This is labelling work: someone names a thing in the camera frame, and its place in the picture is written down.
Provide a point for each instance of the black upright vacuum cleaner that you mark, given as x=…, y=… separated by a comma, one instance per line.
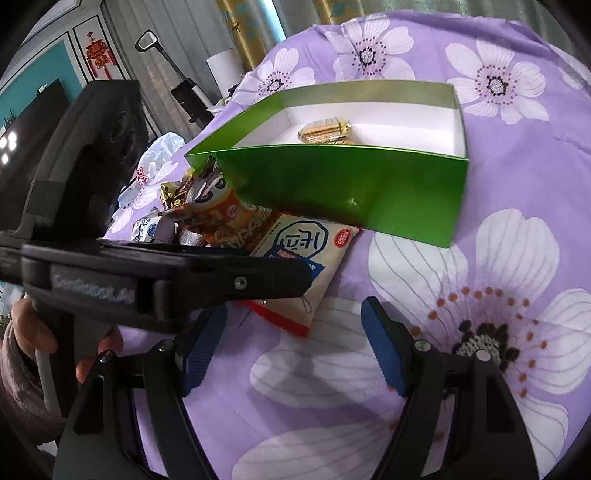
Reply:
x=187, y=92

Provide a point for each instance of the white blue red snack packet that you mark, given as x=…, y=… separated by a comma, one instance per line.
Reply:
x=322, y=245

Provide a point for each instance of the blue white porcelain-pattern packet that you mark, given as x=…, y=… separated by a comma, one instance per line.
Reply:
x=153, y=228

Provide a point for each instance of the white plastic bag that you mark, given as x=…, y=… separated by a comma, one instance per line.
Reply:
x=157, y=154

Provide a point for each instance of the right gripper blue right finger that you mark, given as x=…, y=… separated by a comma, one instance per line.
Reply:
x=389, y=341

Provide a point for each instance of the black television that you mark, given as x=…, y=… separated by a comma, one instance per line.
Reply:
x=26, y=139

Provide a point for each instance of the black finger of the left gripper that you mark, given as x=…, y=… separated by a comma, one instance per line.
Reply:
x=155, y=286

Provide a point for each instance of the panda orange snack bag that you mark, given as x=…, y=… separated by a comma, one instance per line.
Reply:
x=209, y=207

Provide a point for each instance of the purple floral tablecloth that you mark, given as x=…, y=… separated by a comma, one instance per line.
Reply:
x=516, y=279

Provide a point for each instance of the person's left hand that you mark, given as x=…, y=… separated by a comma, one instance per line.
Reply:
x=33, y=335

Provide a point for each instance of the gold foil snack packet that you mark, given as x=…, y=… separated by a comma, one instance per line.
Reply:
x=174, y=193

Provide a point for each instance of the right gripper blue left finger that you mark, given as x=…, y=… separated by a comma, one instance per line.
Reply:
x=200, y=344

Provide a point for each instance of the white cylindrical bin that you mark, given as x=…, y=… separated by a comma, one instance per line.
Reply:
x=226, y=69

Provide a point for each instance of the red Chinese knot decoration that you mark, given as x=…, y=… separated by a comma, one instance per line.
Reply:
x=99, y=57

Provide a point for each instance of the yellow curtain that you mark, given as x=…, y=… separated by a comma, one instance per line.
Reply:
x=256, y=26

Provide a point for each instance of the pink grey sleeve forearm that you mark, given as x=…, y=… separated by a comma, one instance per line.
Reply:
x=22, y=397

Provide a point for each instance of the green cardboard box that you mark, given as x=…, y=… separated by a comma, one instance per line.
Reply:
x=402, y=172

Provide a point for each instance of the yellow cracker packet in box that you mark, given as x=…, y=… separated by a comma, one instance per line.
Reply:
x=333, y=130

